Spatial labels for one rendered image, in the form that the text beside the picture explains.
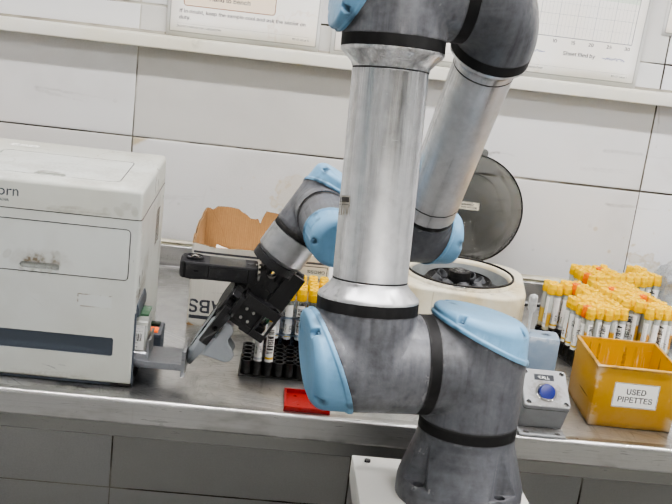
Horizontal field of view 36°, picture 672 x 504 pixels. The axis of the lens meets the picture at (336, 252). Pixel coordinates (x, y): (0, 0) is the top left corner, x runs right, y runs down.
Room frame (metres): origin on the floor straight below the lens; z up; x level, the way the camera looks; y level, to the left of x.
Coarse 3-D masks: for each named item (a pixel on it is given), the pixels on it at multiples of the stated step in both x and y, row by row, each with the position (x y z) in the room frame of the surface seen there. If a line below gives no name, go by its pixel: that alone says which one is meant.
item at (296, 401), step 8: (288, 392) 1.46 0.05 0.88; (296, 392) 1.46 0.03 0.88; (304, 392) 1.46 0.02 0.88; (288, 400) 1.43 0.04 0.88; (296, 400) 1.43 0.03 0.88; (304, 400) 1.43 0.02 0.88; (288, 408) 1.39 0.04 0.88; (296, 408) 1.39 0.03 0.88; (304, 408) 1.40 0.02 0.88; (312, 408) 1.40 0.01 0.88
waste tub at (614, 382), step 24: (576, 336) 1.61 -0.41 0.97; (576, 360) 1.59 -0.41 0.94; (600, 360) 1.61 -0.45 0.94; (624, 360) 1.61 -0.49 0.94; (648, 360) 1.61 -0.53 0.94; (576, 384) 1.57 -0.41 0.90; (600, 384) 1.48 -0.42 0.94; (624, 384) 1.48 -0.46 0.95; (648, 384) 1.48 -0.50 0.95; (600, 408) 1.48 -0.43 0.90; (624, 408) 1.48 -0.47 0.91; (648, 408) 1.48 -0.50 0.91
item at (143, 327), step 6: (150, 312) 1.46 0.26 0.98; (138, 318) 1.44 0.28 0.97; (144, 318) 1.44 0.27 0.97; (150, 318) 1.46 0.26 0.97; (138, 324) 1.43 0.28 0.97; (144, 324) 1.43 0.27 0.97; (150, 324) 1.47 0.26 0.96; (138, 330) 1.43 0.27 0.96; (144, 330) 1.43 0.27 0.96; (150, 330) 1.47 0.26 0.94; (138, 336) 1.43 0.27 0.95; (144, 336) 1.43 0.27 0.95; (138, 342) 1.43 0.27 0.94; (144, 342) 1.43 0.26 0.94; (138, 348) 1.43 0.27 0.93; (144, 348) 1.43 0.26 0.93
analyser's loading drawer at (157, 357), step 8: (152, 328) 1.48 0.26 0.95; (152, 336) 1.46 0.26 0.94; (152, 344) 1.47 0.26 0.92; (184, 344) 1.45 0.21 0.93; (136, 352) 1.42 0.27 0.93; (144, 352) 1.42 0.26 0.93; (152, 352) 1.46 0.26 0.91; (160, 352) 1.46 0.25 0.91; (168, 352) 1.47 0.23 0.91; (176, 352) 1.47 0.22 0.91; (184, 352) 1.42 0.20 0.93; (136, 360) 1.42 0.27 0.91; (144, 360) 1.42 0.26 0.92; (152, 360) 1.43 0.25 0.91; (160, 360) 1.43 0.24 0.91; (168, 360) 1.43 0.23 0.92; (176, 360) 1.44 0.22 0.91; (184, 360) 1.42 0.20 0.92; (160, 368) 1.43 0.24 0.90; (168, 368) 1.43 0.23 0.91; (176, 368) 1.43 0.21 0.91; (184, 368) 1.42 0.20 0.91
